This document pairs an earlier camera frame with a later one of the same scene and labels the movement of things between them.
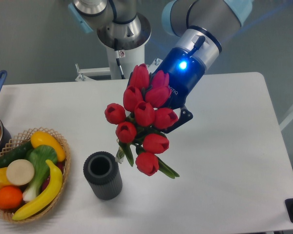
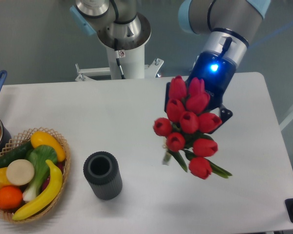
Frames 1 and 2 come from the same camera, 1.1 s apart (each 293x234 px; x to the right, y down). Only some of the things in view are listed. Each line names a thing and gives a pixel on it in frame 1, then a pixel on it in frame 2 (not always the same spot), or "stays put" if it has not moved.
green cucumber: x=21 y=152 stays put
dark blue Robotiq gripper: x=185 y=72 to x=216 y=70
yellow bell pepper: x=38 y=138 stays put
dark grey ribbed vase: x=101 y=171 stays put
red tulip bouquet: x=142 y=116 to x=185 y=125
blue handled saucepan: x=0 y=136 stays put
